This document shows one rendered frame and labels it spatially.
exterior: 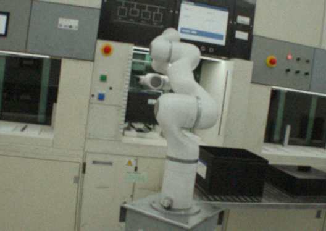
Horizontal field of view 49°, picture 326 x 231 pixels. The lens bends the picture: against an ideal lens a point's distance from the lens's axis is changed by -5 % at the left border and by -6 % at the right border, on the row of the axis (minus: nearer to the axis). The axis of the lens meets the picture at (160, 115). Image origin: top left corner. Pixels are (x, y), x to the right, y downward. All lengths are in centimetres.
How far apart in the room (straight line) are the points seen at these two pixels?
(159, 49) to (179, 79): 22
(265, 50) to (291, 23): 26
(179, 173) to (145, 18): 99
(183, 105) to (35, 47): 97
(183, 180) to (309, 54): 136
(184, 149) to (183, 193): 16
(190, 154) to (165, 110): 18
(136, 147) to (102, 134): 20
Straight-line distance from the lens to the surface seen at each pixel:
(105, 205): 213
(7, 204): 215
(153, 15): 205
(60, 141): 203
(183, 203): 138
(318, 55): 247
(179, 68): 149
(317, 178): 190
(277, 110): 285
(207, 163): 168
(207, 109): 133
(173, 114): 129
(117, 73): 201
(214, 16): 215
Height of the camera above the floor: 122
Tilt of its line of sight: 5 degrees down
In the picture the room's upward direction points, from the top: 7 degrees clockwise
